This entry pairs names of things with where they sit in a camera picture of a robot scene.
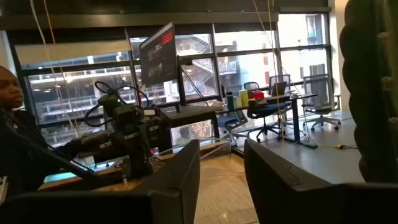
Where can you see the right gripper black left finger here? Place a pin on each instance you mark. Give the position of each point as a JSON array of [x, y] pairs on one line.
[[174, 186]]

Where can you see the black computer monitor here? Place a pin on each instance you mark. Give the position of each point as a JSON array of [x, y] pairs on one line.
[[157, 56]]

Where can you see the black monitor stand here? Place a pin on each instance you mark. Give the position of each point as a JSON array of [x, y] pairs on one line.
[[181, 87]]

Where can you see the dark green bottle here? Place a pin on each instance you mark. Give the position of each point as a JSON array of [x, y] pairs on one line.
[[230, 101]]

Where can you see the person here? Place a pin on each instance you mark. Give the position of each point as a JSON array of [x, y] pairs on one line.
[[11, 90]]

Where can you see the long black office desk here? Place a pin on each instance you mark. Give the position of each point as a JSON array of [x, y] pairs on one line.
[[295, 124]]

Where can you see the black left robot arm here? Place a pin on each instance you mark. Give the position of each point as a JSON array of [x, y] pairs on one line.
[[130, 124]]

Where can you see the grey laptop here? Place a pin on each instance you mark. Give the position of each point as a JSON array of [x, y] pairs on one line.
[[280, 89]]

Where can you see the light green cup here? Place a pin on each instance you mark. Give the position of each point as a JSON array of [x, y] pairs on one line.
[[244, 98]]

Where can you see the tall green cactus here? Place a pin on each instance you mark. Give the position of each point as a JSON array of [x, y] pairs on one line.
[[367, 93]]

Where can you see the beige window blind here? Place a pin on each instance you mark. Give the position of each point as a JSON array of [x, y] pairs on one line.
[[71, 51]]

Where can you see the blue office chair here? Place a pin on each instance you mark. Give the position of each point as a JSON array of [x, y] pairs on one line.
[[267, 110], [228, 121]]

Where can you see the black power strip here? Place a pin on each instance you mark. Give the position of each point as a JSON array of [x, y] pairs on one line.
[[311, 145]]

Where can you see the black frame strut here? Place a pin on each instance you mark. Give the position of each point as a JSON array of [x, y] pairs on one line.
[[62, 155]]

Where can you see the white cup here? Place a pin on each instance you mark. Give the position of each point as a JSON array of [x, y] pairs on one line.
[[238, 101]]

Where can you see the grey mesh office chair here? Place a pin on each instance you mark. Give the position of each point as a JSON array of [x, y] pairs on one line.
[[280, 78]]

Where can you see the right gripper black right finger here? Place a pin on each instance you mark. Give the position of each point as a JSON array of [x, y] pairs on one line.
[[280, 186]]

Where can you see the red box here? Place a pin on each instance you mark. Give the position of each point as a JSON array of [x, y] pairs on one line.
[[256, 95]]

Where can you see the black standing desk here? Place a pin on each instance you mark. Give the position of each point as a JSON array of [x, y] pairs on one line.
[[189, 113]]

